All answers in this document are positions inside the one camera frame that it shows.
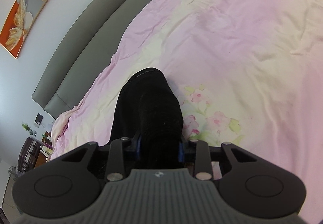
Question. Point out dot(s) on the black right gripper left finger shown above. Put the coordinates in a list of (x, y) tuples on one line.
[(122, 158)]

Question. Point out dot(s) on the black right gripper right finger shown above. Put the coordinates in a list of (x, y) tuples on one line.
[(196, 154)]

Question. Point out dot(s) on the black pants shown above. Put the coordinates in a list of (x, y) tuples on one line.
[(147, 108)]

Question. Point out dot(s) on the wooden bedside table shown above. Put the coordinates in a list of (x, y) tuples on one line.
[(45, 151)]

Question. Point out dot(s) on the dark maroon suitcase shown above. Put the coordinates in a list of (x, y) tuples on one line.
[(28, 155)]

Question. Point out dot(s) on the small green potted plant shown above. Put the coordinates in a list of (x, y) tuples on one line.
[(27, 128)]

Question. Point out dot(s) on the standing fan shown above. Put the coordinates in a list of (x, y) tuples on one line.
[(13, 173)]

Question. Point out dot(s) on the grey upholstered headboard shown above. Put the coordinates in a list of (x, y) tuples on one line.
[(84, 52)]

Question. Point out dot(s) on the pink floral duvet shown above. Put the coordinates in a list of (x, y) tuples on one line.
[(244, 71)]

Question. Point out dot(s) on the black wall socket panel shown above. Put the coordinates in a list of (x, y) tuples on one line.
[(39, 119)]

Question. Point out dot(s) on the framed wall painting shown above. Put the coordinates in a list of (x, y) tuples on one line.
[(18, 23)]

